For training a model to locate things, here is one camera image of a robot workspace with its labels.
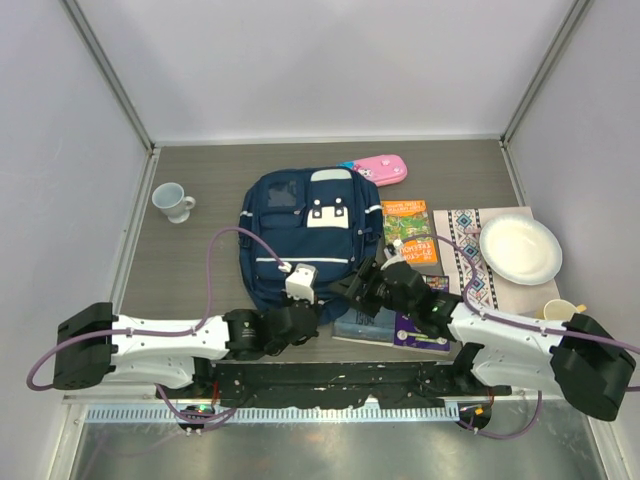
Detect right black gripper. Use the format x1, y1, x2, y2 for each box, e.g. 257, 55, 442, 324
328, 255, 416, 317

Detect dark blue 1984 book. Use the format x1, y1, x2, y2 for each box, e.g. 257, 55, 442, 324
332, 308, 396, 346

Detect navy blue student backpack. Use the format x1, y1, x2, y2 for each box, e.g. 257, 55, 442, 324
238, 166, 383, 325

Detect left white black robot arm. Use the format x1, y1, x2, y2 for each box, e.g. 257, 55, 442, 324
53, 301, 319, 399

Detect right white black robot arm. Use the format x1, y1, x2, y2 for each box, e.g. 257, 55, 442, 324
330, 258, 636, 421

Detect purple paperback book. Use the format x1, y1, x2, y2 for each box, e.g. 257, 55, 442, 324
393, 275, 451, 355

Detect orange green treehouse book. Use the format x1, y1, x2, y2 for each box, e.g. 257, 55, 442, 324
381, 200, 438, 266

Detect pink cartoon pencil case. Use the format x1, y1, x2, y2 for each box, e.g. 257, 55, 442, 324
340, 154, 408, 187

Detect patterned beige placemat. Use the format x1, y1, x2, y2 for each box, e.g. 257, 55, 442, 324
433, 207, 560, 316

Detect white shallow bowl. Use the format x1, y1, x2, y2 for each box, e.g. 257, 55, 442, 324
479, 214, 563, 286

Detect light blue footed cup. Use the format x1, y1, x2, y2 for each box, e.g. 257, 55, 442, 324
151, 182, 196, 224

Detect cream yellow mug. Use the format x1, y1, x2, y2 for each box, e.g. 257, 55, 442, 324
535, 299, 587, 321

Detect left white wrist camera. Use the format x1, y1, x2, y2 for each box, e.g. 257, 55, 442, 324
285, 263, 317, 304

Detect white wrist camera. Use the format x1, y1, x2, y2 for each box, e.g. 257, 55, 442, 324
382, 239, 405, 269
285, 263, 317, 304

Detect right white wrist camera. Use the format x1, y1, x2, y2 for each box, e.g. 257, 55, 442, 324
382, 239, 405, 269

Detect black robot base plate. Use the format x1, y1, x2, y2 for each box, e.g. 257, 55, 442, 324
164, 360, 512, 410

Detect white slotted cable duct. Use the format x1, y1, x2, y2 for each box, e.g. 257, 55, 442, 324
85, 401, 459, 424

